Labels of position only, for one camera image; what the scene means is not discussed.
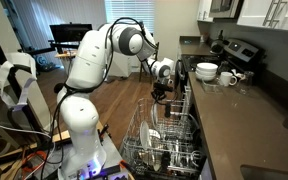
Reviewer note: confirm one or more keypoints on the microwave oven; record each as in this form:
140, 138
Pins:
225, 8

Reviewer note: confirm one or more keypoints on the white upper cabinet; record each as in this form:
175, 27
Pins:
272, 14

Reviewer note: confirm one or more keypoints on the robot base platform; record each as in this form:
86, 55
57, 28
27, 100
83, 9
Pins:
93, 157

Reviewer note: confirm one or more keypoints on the computer monitor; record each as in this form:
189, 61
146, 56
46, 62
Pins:
69, 32

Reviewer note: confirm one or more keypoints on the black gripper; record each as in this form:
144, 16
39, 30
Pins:
159, 93

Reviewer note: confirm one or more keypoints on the kitchen sink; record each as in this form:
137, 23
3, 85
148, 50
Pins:
249, 172

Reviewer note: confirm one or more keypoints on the black kettle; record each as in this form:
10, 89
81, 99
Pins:
218, 44

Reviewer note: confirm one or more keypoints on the white coffee mug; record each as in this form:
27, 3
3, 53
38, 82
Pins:
227, 79

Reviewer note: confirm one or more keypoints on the white dinner plate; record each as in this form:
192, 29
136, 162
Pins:
154, 115

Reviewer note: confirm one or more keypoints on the clear glass jar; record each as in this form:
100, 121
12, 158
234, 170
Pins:
247, 78

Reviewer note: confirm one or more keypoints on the stack of white bowls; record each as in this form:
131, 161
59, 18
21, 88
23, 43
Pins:
206, 71

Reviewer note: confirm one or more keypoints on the wire dishwasher rack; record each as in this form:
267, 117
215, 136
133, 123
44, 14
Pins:
175, 151

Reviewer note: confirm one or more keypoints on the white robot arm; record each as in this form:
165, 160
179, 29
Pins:
89, 67

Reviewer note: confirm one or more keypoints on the stainless steel stove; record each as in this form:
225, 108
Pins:
239, 54

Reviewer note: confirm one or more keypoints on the white plate in rack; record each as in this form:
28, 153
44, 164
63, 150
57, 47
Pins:
144, 135

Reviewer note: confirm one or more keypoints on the wooden desk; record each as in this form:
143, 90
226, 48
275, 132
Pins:
66, 58

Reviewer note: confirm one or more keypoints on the clear glass container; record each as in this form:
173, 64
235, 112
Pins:
212, 88

